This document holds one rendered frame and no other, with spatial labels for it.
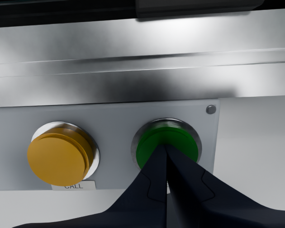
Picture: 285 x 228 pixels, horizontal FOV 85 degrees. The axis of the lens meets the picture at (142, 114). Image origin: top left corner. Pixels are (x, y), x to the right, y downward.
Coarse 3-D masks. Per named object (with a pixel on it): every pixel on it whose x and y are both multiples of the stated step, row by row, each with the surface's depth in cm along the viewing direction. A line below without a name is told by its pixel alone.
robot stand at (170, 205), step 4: (168, 196) 24; (168, 200) 23; (168, 204) 22; (172, 204) 22; (168, 208) 22; (172, 208) 21; (168, 212) 21; (172, 212) 21; (168, 216) 21; (172, 216) 20; (168, 220) 20; (172, 220) 20; (176, 220) 20; (168, 224) 20; (172, 224) 20; (176, 224) 19
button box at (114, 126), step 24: (0, 120) 10; (24, 120) 10; (48, 120) 10; (72, 120) 10; (96, 120) 10; (120, 120) 10; (144, 120) 10; (168, 120) 10; (192, 120) 10; (216, 120) 10; (0, 144) 11; (24, 144) 11; (96, 144) 10; (120, 144) 11; (0, 168) 12; (24, 168) 11; (96, 168) 11; (120, 168) 11
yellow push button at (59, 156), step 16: (64, 128) 10; (32, 144) 10; (48, 144) 9; (64, 144) 9; (80, 144) 10; (32, 160) 10; (48, 160) 10; (64, 160) 10; (80, 160) 10; (48, 176) 10; (64, 176) 10; (80, 176) 10
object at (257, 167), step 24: (216, 144) 21; (240, 144) 21; (264, 144) 21; (216, 168) 23; (240, 168) 22; (264, 168) 22; (0, 192) 25; (24, 192) 25; (48, 192) 25; (72, 192) 25; (96, 192) 25; (120, 192) 25; (168, 192) 24; (264, 192) 24; (0, 216) 27; (24, 216) 27; (48, 216) 27; (72, 216) 27
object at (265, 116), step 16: (256, 96) 19; (272, 96) 19; (224, 112) 20; (240, 112) 20; (256, 112) 20; (272, 112) 20; (224, 128) 21; (240, 128) 20; (256, 128) 20; (272, 128) 20
